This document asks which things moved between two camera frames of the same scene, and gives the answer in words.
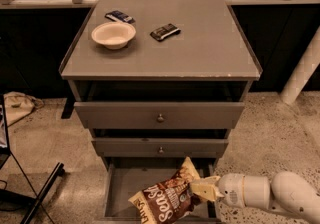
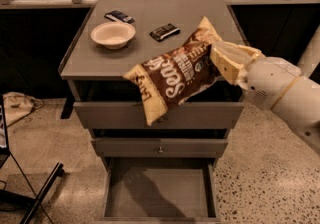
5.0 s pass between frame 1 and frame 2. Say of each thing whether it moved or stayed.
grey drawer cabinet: stayed
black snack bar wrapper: stayed
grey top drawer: stayed
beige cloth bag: stayed
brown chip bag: moved
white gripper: moved
